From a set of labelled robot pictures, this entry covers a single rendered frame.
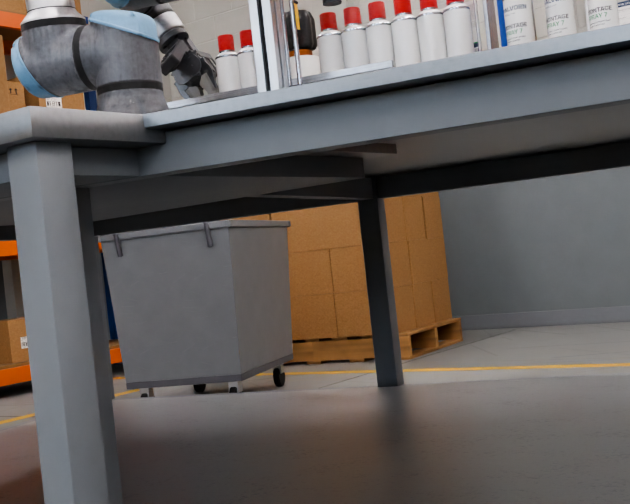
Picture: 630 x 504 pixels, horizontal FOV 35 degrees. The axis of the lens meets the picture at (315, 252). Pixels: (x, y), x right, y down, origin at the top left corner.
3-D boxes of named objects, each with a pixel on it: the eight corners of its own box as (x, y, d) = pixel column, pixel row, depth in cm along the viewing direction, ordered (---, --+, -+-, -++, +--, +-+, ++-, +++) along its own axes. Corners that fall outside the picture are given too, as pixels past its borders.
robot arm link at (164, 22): (164, 8, 210) (138, 33, 213) (175, 25, 209) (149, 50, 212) (182, 15, 217) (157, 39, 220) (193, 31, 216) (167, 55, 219)
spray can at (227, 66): (252, 131, 208) (242, 35, 208) (240, 130, 203) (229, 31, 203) (231, 135, 210) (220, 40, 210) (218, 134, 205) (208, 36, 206)
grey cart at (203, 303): (191, 389, 506) (171, 203, 507) (308, 381, 488) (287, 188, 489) (107, 422, 421) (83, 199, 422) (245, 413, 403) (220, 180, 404)
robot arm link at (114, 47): (144, 76, 168) (135, -3, 168) (75, 88, 172) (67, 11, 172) (175, 86, 179) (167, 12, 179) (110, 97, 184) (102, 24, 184)
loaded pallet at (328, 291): (464, 340, 605) (439, 114, 606) (409, 359, 533) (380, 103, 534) (296, 350, 664) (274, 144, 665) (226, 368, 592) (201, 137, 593)
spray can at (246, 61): (274, 128, 206) (263, 30, 206) (263, 126, 201) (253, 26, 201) (252, 132, 208) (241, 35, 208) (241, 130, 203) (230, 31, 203)
